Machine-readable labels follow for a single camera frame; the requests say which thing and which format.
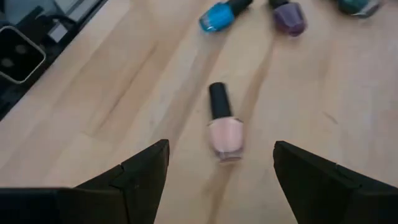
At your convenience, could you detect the black aluminium table frame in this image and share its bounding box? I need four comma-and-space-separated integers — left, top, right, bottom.
0, 0, 108, 122

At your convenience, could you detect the light blue nail polish bottle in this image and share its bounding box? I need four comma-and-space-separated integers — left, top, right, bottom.
198, 0, 254, 33

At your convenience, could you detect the purple nail polish bottle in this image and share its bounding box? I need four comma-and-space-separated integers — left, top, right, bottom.
269, 0, 308, 37

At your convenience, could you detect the pink nail polish bottle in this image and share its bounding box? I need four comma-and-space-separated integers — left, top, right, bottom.
207, 82, 245, 163

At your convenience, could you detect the black camera with silver rim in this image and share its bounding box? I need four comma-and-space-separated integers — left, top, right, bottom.
0, 26, 47, 85

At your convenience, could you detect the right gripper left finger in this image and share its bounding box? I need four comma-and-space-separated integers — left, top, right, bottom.
0, 139, 170, 224

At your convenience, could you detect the teal nail polish bottle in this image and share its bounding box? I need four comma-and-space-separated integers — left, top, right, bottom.
335, 0, 383, 19

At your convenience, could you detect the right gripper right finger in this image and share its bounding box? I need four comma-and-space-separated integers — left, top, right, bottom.
272, 140, 398, 224

